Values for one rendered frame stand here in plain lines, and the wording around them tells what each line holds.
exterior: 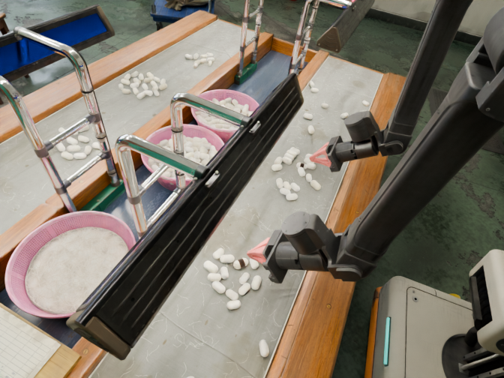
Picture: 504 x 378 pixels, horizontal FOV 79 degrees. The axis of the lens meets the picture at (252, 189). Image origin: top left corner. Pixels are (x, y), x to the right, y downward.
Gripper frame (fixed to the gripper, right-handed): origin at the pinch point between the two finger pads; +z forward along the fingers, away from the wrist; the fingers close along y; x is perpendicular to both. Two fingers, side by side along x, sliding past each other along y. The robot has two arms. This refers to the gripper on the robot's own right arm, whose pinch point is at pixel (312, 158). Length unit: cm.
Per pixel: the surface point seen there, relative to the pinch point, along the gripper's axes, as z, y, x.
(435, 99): 0, -250, 109
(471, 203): -23, -117, 129
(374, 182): -12.7, -6.4, 17.4
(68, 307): 30, 67, -15
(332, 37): -10.4, -24.8, -26.2
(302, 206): 2.1, 13.7, 7.6
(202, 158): 29.8, 11.7, -15.6
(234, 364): 1, 60, 8
